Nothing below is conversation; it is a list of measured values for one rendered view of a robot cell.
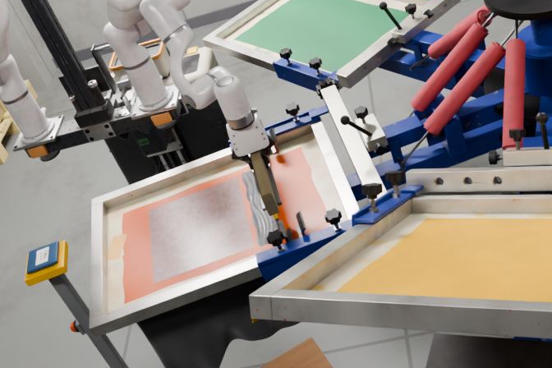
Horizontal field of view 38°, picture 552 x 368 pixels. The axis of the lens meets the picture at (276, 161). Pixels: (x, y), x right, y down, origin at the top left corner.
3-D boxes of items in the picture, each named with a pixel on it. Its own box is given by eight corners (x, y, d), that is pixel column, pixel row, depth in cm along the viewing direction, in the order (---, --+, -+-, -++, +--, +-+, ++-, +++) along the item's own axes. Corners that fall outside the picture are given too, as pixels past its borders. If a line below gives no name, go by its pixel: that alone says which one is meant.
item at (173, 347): (189, 397, 246) (131, 307, 222) (187, 387, 249) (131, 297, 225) (330, 346, 244) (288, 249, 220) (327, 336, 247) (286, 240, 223)
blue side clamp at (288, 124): (236, 165, 260) (229, 148, 256) (235, 156, 264) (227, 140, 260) (324, 132, 258) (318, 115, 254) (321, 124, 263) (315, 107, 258)
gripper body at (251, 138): (255, 104, 223) (268, 135, 230) (221, 117, 224) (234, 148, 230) (259, 118, 217) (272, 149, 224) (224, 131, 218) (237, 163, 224)
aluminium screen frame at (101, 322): (94, 338, 217) (89, 328, 214) (96, 207, 264) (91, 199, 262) (370, 236, 213) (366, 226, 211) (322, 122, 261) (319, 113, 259)
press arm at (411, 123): (370, 159, 232) (365, 146, 229) (364, 148, 237) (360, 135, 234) (426, 138, 231) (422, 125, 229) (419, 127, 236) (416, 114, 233)
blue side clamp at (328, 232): (264, 282, 214) (256, 264, 210) (262, 269, 218) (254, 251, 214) (371, 242, 213) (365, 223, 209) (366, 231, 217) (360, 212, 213)
